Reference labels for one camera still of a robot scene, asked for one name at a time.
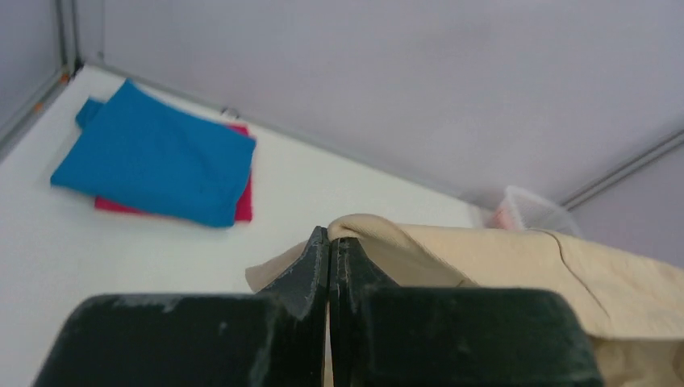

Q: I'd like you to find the aluminium frame rail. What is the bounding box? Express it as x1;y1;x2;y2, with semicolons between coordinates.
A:
1;1;80;157
561;127;683;210

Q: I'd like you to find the beige t shirt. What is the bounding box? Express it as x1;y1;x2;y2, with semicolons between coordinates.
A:
244;213;684;387

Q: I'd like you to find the blue folded t shirt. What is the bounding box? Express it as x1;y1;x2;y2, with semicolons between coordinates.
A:
50;80;257;228

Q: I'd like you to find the aluminium frame rail right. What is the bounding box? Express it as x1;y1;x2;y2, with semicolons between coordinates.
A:
561;127;683;210

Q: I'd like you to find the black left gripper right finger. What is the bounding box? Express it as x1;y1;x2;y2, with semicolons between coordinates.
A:
329;238;604;386

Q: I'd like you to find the pink t shirt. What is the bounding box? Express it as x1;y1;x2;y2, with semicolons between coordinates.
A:
488;206;517;230

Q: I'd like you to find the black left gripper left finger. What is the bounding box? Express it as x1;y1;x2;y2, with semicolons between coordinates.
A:
34;227;330;386

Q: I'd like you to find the white plastic laundry basket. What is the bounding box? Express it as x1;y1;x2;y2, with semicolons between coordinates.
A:
485;185;582;237

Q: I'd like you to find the aluminium frame rail left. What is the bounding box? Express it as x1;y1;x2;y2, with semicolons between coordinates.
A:
1;1;80;157

